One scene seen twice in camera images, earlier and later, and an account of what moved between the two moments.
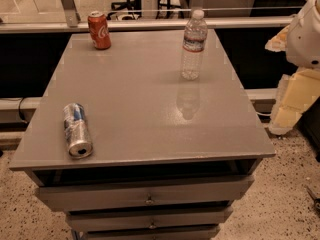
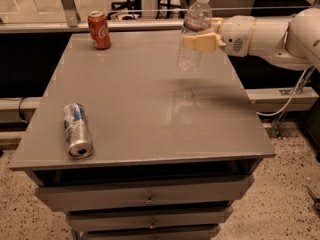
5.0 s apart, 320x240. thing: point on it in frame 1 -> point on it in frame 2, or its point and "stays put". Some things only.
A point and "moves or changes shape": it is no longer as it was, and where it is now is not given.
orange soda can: x=99 y=30 stays put
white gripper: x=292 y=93 -> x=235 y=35
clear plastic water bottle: x=195 y=38 moves or changes shape
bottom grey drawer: x=165 y=233 stays put
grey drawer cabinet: x=169 y=158 stays put
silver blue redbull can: x=78 y=135 stays put
